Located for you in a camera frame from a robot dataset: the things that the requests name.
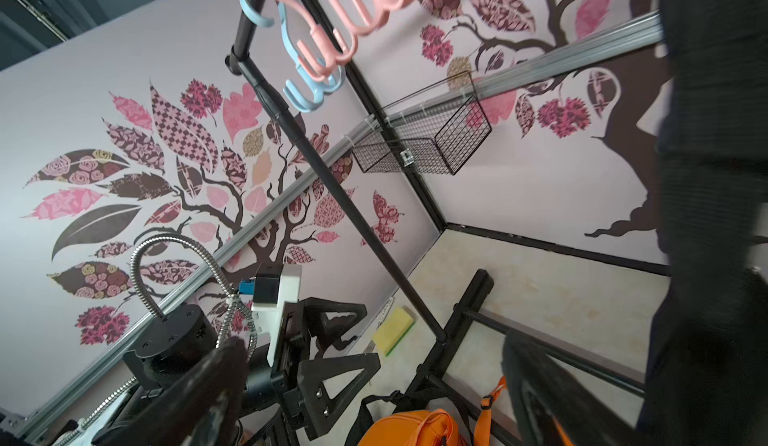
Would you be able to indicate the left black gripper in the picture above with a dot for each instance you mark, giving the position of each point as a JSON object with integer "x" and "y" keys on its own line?
{"x": 313, "y": 394}

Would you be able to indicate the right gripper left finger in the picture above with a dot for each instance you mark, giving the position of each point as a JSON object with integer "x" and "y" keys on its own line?
{"x": 202, "y": 408}

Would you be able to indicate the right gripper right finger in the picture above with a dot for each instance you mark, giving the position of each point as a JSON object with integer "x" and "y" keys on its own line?
{"x": 551, "y": 407}

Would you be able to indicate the black crossbody bag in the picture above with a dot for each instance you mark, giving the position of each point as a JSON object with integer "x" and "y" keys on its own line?
{"x": 706, "y": 375}

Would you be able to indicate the light blue plastic hook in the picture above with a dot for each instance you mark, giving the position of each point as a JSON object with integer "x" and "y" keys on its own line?
{"x": 319, "y": 89}

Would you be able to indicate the yellow sponge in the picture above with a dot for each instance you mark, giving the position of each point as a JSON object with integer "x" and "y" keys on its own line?
{"x": 392, "y": 330}

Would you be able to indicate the black clothes rack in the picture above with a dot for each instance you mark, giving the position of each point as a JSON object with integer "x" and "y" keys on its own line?
{"x": 466, "y": 312}

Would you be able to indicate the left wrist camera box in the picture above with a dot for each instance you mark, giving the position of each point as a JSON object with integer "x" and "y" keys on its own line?
{"x": 267, "y": 293}

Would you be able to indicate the black wire basket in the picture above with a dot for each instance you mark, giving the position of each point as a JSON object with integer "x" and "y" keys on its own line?
{"x": 435, "y": 130}

